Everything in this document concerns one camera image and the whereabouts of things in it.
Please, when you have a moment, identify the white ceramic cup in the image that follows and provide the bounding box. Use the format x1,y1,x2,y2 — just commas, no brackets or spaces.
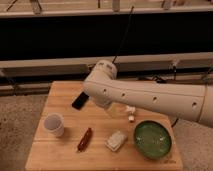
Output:
43,113,64,137

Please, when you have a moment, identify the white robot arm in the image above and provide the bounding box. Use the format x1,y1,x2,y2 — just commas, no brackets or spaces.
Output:
83,60,213,128

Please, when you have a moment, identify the green ceramic bowl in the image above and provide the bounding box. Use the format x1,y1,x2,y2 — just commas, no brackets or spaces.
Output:
133,120,172,160

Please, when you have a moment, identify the black smartphone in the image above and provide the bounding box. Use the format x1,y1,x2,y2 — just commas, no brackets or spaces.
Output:
72,92,89,110

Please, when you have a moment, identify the wooden table board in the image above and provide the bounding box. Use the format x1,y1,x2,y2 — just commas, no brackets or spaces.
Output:
26,81,183,171

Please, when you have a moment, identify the red brown pocket knife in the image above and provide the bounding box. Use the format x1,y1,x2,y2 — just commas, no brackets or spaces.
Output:
77,128,92,151

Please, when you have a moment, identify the grey metal shelf rail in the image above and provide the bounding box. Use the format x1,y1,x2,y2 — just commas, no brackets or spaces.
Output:
0,52,213,78

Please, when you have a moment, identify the black hanging cable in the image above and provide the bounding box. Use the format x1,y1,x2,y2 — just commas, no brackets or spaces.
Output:
111,4,135,65

